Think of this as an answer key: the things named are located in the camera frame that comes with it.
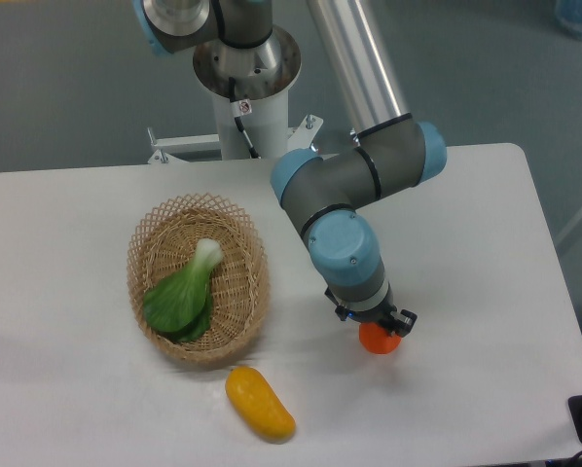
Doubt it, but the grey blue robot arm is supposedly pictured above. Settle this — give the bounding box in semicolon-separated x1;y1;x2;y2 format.
133;1;447;337

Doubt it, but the green bok choy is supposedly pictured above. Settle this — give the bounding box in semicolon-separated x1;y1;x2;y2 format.
143;238;223;342

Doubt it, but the woven wicker basket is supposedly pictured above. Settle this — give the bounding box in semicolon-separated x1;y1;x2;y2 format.
127;194;270;366

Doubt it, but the black cable on pedestal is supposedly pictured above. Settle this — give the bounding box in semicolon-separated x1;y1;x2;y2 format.
227;76;262;160

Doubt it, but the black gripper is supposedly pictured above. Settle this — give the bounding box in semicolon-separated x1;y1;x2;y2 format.
325;287;418;338

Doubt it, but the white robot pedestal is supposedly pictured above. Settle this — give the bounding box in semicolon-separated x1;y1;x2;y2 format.
147;26;324;164

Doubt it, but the yellow mango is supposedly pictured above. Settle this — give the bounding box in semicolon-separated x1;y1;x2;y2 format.
225;366;296;443

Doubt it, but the orange fruit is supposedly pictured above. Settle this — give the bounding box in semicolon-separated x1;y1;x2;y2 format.
358;323;402;355

